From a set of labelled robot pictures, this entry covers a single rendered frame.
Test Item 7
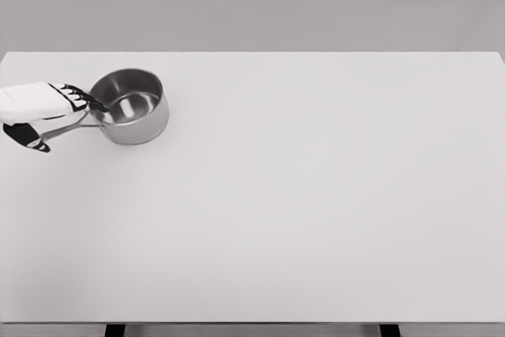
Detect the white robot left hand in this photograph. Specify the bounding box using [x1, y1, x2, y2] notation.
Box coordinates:
[0, 81, 109, 153]

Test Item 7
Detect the stainless steel pot with handle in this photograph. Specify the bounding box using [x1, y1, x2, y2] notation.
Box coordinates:
[28, 68, 171, 149]

